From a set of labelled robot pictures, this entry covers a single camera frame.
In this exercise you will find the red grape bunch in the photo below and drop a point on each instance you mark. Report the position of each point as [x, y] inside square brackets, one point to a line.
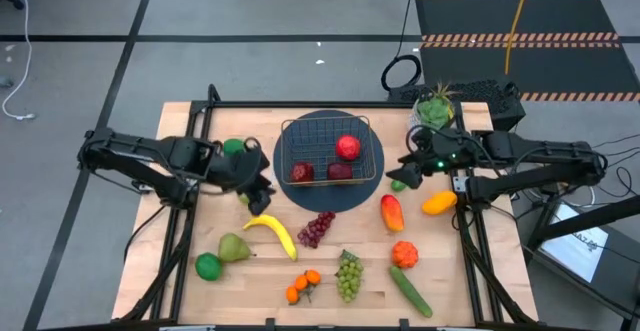
[315, 231]

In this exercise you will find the succulent in white patterned pot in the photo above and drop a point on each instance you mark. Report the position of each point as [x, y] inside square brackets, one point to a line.
[435, 111]

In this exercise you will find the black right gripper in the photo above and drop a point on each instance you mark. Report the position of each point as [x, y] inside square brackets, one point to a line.
[445, 148]

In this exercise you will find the large green lime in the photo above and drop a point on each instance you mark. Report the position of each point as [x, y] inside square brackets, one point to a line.
[233, 147]

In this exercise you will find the black perforated computer case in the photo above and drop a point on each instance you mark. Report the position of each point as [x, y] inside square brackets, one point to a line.
[495, 106]

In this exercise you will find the bright red apple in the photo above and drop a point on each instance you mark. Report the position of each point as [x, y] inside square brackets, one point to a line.
[348, 147]

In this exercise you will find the black metal rig frame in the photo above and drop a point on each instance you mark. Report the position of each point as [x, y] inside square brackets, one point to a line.
[300, 104]

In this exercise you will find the green cucumber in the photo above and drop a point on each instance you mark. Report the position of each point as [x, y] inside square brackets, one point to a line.
[410, 291]

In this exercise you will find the green grape bunch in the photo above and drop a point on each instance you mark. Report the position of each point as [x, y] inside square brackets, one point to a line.
[349, 278]

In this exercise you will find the bright green pear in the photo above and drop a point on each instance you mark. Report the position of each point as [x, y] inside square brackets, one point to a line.
[243, 199]

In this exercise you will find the yellow banana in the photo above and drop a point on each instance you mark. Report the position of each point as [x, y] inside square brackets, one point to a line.
[272, 225]

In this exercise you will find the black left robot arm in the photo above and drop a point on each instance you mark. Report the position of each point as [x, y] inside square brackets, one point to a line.
[150, 151]

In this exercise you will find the tangerine bunch with stem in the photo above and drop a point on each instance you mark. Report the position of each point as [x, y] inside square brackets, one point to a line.
[300, 283]

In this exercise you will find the round dark blue mat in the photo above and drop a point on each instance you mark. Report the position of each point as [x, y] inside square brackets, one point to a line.
[325, 198]

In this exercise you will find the black hazard striped floor mat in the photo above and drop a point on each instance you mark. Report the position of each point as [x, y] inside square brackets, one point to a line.
[550, 16]

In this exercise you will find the red and yellow mango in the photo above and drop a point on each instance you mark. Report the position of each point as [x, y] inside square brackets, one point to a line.
[392, 213]

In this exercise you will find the monitor with white screen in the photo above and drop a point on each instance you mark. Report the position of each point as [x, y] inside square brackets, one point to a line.
[575, 243]

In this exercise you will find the olive green pear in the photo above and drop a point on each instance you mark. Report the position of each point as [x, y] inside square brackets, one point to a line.
[232, 248]

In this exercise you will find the small green lime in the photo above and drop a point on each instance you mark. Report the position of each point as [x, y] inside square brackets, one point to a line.
[396, 187]

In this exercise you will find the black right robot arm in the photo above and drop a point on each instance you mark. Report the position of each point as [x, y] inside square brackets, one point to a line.
[550, 153]

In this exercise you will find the dark maroon fruit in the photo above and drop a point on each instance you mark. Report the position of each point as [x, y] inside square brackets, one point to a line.
[302, 172]

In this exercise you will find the yellow orange bell pepper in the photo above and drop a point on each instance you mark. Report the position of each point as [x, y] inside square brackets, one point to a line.
[440, 203]

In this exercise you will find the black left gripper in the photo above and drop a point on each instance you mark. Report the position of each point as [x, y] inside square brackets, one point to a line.
[240, 173]

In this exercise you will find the black diagonal stand beam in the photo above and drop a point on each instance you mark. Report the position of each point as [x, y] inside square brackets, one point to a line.
[585, 219]

